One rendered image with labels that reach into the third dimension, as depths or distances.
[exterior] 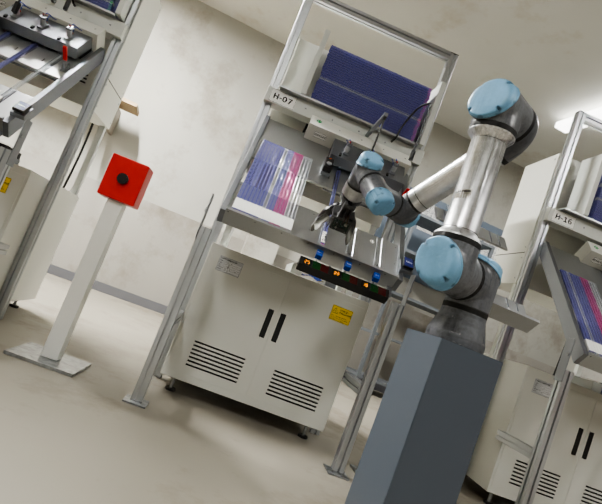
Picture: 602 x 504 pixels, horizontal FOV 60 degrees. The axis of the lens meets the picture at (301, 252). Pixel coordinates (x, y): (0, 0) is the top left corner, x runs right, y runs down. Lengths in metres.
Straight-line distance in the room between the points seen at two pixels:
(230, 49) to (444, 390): 4.46
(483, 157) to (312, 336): 1.14
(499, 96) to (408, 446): 0.85
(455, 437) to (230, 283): 1.14
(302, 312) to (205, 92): 3.36
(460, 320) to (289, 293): 0.97
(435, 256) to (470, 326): 0.21
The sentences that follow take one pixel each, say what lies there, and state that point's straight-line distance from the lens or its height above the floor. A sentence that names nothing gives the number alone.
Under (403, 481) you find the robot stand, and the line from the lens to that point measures 1.33.
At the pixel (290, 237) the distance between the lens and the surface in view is 1.85.
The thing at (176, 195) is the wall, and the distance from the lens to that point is 4.98.
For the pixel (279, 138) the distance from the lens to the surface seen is 2.33.
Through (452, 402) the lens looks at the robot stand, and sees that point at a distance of 1.33.
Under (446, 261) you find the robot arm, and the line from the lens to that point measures 1.24.
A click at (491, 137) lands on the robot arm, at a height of 1.04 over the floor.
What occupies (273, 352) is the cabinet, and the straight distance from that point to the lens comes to 2.17.
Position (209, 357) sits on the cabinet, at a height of 0.18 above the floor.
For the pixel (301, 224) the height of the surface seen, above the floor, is 0.78.
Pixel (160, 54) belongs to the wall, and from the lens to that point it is 5.27.
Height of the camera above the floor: 0.50
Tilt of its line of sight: 6 degrees up
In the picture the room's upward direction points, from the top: 21 degrees clockwise
